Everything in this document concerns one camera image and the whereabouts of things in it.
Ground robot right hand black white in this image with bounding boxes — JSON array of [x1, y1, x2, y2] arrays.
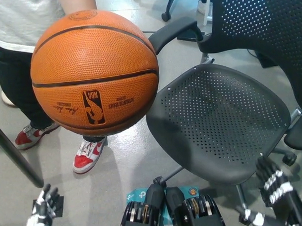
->
[[237, 154, 302, 226]]

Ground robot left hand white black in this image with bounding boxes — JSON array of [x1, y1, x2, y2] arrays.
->
[[21, 183, 61, 226]]

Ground orange NBA basketball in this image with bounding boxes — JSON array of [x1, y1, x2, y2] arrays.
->
[[28, 8, 162, 138]]

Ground person's left red white sneaker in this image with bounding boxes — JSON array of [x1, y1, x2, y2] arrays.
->
[[71, 136, 109, 175]]

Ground person's red white sneaker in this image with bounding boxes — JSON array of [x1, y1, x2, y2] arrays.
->
[[14, 121, 61, 151], [71, 136, 109, 175]]

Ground person's right red white sneaker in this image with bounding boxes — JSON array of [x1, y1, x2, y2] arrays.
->
[[14, 121, 61, 151]]

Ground black perforated office chair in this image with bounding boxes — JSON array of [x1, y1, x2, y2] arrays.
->
[[142, 0, 302, 218]]

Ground black chair leg with caster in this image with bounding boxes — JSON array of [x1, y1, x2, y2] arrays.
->
[[161, 0, 179, 22]]

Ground black tape patch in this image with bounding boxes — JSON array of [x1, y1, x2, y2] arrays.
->
[[32, 194, 65, 219]]

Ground black metal pole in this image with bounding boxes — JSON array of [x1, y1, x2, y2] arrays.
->
[[0, 117, 45, 190]]

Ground white shoe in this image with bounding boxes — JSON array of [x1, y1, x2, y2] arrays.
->
[[0, 89, 17, 107]]

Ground black trousers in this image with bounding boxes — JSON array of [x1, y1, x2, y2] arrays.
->
[[0, 36, 107, 147]]

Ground black box on floor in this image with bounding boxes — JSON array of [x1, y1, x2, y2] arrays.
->
[[249, 48, 280, 70]]

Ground grey t-shirt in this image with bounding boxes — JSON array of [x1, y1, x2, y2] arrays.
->
[[0, 0, 66, 55]]

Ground black flat floor device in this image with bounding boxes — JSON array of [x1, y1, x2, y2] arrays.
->
[[177, 29, 198, 43]]

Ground white furniture leg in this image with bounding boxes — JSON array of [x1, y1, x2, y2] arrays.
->
[[196, 0, 216, 27]]

